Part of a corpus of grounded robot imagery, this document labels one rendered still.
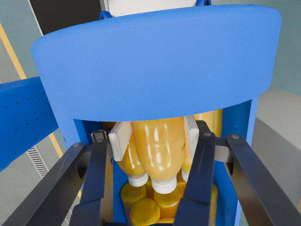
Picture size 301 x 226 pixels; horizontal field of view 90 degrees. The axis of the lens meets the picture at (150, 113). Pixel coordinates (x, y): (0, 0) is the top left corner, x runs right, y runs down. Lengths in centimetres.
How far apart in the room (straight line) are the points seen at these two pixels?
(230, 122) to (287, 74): 137
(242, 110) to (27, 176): 252
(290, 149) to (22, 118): 89
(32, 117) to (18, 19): 121
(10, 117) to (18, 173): 201
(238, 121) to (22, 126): 64
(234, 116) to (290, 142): 36
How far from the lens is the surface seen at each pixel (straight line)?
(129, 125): 18
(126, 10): 42
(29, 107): 72
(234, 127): 31
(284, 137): 67
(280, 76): 164
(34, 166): 241
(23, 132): 68
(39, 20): 150
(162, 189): 25
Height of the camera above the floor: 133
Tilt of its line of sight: 67 degrees down
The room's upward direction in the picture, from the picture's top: 168 degrees counter-clockwise
